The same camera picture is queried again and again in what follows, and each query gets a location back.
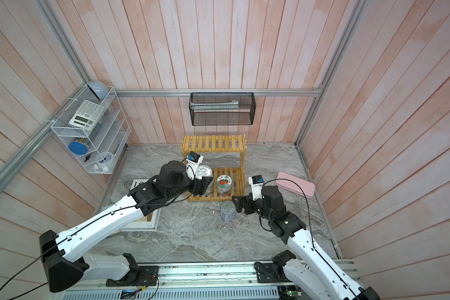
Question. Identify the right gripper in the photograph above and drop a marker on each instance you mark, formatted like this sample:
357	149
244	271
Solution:
244	199

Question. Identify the bamboo two-tier shelf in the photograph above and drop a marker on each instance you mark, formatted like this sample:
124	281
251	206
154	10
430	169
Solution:
225	155

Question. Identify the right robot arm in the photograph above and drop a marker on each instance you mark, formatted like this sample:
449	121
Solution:
305	263

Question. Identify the tomato lid seed jar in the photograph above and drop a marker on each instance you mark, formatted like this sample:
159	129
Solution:
224	185

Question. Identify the white cup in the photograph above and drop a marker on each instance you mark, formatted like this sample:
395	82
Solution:
103	162

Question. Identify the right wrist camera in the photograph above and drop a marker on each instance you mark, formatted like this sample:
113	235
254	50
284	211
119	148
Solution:
256	182

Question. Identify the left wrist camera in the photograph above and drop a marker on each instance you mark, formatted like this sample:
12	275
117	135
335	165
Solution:
193	161

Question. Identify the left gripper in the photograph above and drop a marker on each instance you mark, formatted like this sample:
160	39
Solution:
200	186

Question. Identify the white label tin can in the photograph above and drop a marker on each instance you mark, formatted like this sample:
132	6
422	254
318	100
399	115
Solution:
205	174

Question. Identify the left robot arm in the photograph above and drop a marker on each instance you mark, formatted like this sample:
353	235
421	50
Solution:
65	255

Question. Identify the booklet in mesh basket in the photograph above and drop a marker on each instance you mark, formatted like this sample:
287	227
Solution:
215	106

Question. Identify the purple label tin can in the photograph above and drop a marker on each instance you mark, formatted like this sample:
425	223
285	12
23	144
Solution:
228	211

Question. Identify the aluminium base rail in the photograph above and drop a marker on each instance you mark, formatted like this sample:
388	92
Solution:
191	281

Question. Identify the white calculator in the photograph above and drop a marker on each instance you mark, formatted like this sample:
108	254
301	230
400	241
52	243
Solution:
87	115

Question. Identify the black mesh wall basket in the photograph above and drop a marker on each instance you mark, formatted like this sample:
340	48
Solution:
243	116

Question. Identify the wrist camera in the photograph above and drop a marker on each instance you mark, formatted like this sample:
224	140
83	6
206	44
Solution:
256	182
193	161

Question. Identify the white wire wall rack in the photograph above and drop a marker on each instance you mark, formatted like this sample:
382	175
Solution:
110	134

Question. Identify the Loewe magazine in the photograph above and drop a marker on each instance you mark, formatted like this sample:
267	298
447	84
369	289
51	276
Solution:
147	223

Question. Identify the blue lid container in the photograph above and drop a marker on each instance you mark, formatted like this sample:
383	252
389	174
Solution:
79	146

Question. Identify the pink case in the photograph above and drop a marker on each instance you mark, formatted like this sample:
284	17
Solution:
295	184

